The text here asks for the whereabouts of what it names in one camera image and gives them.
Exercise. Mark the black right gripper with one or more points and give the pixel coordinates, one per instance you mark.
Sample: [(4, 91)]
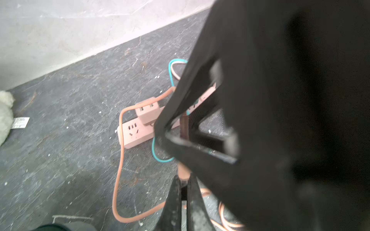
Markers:
[(296, 91)]

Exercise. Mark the pink charger plug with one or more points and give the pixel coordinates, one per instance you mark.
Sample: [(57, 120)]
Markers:
[(148, 114)]

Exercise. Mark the white plush dog toy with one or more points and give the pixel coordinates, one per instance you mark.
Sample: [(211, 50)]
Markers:
[(8, 122)]

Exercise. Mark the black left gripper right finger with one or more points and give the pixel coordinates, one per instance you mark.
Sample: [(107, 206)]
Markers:
[(197, 216)]

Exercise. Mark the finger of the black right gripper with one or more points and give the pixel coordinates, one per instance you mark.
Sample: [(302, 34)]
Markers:
[(213, 159), (202, 71)]

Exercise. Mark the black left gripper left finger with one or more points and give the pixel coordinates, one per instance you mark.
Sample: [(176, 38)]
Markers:
[(171, 215)]

